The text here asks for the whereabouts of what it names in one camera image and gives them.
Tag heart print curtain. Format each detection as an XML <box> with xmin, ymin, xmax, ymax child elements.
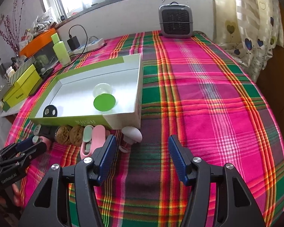
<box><xmin>214</xmin><ymin>0</ymin><xmax>282</xmax><ymax>77</ymax></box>

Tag plain pink clip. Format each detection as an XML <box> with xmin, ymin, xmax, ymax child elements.
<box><xmin>92</xmin><ymin>126</ymin><xmax>111</xmax><ymax>147</ymax></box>

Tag person's left hand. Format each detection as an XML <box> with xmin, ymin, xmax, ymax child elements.
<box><xmin>11</xmin><ymin>184</ymin><xmax>21</xmax><ymax>206</ymax></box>

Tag brown walnut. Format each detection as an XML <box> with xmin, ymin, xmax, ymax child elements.
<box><xmin>55</xmin><ymin>126</ymin><xmax>71</xmax><ymax>145</ymax></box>
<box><xmin>70</xmin><ymin>126</ymin><xmax>86</xmax><ymax>146</ymax></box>

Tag grey fan heater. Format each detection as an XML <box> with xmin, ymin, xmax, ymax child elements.
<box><xmin>158</xmin><ymin>2</ymin><xmax>196</xmax><ymax>38</ymax></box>

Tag light green bottle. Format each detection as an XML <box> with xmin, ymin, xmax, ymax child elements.
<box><xmin>51</xmin><ymin>33</ymin><xmax>72</xmax><ymax>67</ymax></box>

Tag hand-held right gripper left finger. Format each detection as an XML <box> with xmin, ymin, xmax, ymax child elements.
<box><xmin>19</xmin><ymin>135</ymin><xmax>117</xmax><ymax>227</ymax></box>

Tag black charger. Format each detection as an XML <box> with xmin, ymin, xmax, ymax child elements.
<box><xmin>67</xmin><ymin>35</ymin><xmax>80</xmax><ymax>51</ymax></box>

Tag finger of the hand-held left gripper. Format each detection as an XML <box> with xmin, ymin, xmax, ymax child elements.
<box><xmin>0</xmin><ymin>143</ymin><xmax>48</xmax><ymax>171</ymax></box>
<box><xmin>0</xmin><ymin>137</ymin><xmax>42</xmax><ymax>158</ymax></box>

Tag lime green box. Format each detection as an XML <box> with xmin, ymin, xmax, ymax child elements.
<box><xmin>1</xmin><ymin>64</ymin><xmax>42</xmax><ymax>111</ymax></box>

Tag green and white cardboard box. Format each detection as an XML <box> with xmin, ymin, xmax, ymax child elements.
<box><xmin>29</xmin><ymin>53</ymin><xmax>144</xmax><ymax>130</ymax></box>

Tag black charger cable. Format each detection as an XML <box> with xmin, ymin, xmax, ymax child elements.
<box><xmin>69</xmin><ymin>25</ymin><xmax>88</xmax><ymax>54</ymax></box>

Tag zigzag striped box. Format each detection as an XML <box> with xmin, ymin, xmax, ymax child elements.
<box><xmin>3</xmin><ymin>56</ymin><xmax>36</xmax><ymax>87</ymax></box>

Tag glass jar with black lid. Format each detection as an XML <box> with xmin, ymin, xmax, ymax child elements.
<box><xmin>0</xmin><ymin>58</ymin><xmax>8</xmax><ymax>79</ymax></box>

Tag black disc with white dots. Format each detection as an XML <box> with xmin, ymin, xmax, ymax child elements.
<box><xmin>43</xmin><ymin>104</ymin><xmax>58</xmax><ymax>118</ymax></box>

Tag white power strip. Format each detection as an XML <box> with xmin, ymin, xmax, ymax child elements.
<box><xmin>67</xmin><ymin>37</ymin><xmax>107</xmax><ymax>55</ymax></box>

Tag pink plaid cloth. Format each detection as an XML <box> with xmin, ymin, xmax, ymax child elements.
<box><xmin>5</xmin><ymin>30</ymin><xmax>284</xmax><ymax>227</ymax></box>

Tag white spool with green disc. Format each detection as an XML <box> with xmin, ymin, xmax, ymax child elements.
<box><xmin>93</xmin><ymin>83</ymin><xmax>116</xmax><ymax>111</ymax></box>

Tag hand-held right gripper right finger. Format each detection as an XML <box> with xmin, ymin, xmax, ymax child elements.
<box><xmin>168</xmin><ymin>135</ymin><xmax>267</xmax><ymax>227</ymax></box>

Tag clear plastic bag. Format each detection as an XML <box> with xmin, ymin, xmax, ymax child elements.
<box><xmin>32</xmin><ymin>7</ymin><xmax>60</xmax><ymax>32</ymax></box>

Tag black cube with clear lid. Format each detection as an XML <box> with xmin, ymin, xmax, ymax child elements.
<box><xmin>40</xmin><ymin>126</ymin><xmax>58</xmax><ymax>143</ymax></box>

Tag orange lidded box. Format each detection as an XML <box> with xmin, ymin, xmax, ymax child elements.
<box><xmin>19</xmin><ymin>28</ymin><xmax>62</xmax><ymax>69</ymax></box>

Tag white mushroom-shaped knob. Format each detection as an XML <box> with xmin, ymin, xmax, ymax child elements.
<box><xmin>119</xmin><ymin>126</ymin><xmax>143</xmax><ymax>152</ymax></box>

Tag white side table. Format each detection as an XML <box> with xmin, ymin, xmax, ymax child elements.
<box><xmin>0</xmin><ymin>97</ymin><xmax>26</xmax><ymax>118</ymax></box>

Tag red bud branches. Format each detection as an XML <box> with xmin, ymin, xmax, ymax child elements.
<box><xmin>0</xmin><ymin>0</ymin><xmax>28</xmax><ymax>53</ymax></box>

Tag colourful printed cards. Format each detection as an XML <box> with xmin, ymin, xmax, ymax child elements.
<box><xmin>18</xmin><ymin>30</ymin><xmax>35</xmax><ymax>49</ymax></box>

